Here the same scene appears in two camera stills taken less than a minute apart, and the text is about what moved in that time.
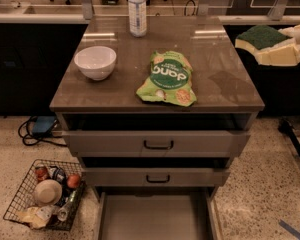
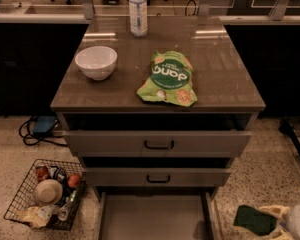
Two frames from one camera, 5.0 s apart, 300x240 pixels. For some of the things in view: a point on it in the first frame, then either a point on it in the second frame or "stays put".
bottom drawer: x=158 y=216 stays put
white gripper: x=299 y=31 → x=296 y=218
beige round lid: x=47 y=192 stays put
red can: x=41 y=172 stays put
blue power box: x=43 y=123 stays put
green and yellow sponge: x=258 y=36 → x=258 y=221
